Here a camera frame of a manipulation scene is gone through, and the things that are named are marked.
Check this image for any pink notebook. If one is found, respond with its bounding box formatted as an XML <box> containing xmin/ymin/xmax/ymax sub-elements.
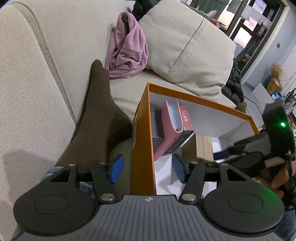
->
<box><xmin>154</xmin><ymin>100</ymin><xmax>184</xmax><ymax>161</ymax></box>

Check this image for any person right hand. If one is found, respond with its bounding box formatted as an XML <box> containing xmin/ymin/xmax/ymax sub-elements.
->
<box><xmin>254</xmin><ymin>166</ymin><xmax>290</xmax><ymax>199</ymax></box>

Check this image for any blue jeans right leg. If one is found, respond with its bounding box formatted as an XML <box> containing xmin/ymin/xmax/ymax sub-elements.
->
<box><xmin>275</xmin><ymin>206</ymin><xmax>296</xmax><ymax>240</ymax></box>

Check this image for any beige sofa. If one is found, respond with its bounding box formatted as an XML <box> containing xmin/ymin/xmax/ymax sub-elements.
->
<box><xmin>0</xmin><ymin>0</ymin><xmax>236</xmax><ymax>241</ymax></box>

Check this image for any dark red box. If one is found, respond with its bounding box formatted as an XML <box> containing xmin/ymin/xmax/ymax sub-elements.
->
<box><xmin>163</xmin><ymin>105</ymin><xmax>195</xmax><ymax>155</ymax></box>

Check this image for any black jacket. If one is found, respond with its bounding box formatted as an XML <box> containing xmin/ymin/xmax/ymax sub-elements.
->
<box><xmin>221</xmin><ymin>61</ymin><xmax>244</xmax><ymax>105</ymax></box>

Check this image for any orange cardboard box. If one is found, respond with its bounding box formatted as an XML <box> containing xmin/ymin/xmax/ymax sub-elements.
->
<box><xmin>130</xmin><ymin>83</ymin><xmax>259</xmax><ymax>196</ymax></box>

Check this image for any dark grey box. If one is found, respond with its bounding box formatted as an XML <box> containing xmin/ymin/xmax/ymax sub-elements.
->
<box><xmin>150</xmin><ymin>104</ymin><xmax>164</xmax><ymax>151</ymax></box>

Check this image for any gold vase with dried flowers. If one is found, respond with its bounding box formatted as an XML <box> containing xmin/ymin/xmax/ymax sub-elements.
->
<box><xmin>267</xmin><ymin>63</ymin><xmax>282</xmax><ymax>94</ymax></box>

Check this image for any brown cardboard box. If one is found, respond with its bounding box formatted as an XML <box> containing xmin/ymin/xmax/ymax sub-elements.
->
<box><xmin>182</xmin><ymin>133</ymin><xmax>214</xmax><ymax>163</ymax></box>

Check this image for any beige cushion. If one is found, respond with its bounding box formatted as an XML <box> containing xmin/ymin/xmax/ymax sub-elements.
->
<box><xmin>139</xmin><ymin>1</ymin><xmax>236</xmax><ymax>102</ymax></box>

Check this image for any brown socked left foot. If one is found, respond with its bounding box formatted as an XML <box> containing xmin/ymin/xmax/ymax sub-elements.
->
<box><xmin>56</xmin><ymin>60</ymin><xmax>132</xmax><ymax>167</ymax></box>

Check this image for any pink garment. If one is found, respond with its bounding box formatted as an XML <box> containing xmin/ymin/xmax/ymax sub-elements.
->
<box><xmin>105</xmin><ymin>11</ymin><xmax>149</xmax><ymax>79</ymax></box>

